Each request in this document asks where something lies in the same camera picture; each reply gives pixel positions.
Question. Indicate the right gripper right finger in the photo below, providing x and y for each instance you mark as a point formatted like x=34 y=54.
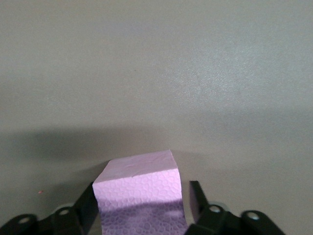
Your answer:
x=210 y=215

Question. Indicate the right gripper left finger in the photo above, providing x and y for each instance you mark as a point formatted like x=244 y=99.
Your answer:
x=73 y=218

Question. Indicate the pink foam cube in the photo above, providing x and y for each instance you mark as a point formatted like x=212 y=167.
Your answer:
x=139 y=186

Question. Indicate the brown table cover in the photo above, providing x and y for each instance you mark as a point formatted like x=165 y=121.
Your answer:
x=146 y=61

